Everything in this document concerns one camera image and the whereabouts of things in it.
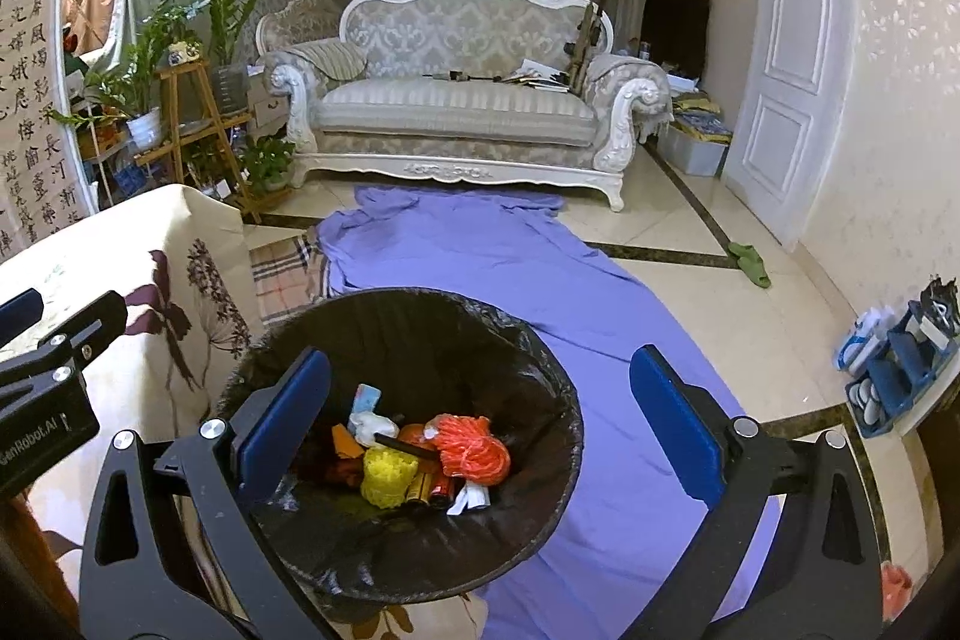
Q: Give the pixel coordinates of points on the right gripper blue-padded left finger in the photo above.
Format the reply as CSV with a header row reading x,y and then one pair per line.
x,y
171,549

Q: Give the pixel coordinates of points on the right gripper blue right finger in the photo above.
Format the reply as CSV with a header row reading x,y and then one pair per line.
x,y
787,547

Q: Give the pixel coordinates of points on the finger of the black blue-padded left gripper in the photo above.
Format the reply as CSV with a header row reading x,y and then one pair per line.
x,y
19,314

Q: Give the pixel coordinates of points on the orange-red plastic bag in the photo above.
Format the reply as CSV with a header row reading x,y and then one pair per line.
x,y
431,485

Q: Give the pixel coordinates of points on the orange-red foam fruit net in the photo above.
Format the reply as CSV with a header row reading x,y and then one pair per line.
x,y
468,449

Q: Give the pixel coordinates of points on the black lined trash bin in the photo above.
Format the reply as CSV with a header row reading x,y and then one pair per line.
x,y
430,353

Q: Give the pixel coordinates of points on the calligraphy folding screen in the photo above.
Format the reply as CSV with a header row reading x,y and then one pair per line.
x,y
43,185

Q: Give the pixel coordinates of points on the floral cream tablecloth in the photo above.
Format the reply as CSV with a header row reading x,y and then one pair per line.
x,y
180,261

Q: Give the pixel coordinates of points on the blue shoe rack basket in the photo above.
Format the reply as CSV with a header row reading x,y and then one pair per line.
x,y
893,358

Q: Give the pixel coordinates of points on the orange crumpled wrapper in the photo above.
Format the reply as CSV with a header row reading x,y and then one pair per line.
x,y
345,444

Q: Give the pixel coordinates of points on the potted green plant white pot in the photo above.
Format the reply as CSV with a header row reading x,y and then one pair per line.
x,y
164,43

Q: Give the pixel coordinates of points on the white crumpled paper ball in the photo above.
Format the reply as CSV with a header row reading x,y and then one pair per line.
x,y
365,426

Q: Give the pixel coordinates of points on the plaid blanket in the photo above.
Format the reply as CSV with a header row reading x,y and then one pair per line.
x,y
290,276

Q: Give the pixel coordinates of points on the black marker tube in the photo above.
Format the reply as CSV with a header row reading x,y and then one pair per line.
x,y
404,447

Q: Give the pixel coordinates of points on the green cloth on floor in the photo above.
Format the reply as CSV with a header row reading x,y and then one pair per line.
x,y
751,264

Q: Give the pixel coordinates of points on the ornate armchair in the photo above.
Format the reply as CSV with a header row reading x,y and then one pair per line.
x,y
299,21

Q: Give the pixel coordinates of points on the storage box with fabrics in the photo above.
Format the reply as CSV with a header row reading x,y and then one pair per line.
x,y
697,140

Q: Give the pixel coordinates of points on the ornate white grey sofa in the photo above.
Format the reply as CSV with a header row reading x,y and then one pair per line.
x,y
486,92

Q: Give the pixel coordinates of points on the white panel door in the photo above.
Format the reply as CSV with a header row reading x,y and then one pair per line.
x,y
789,119

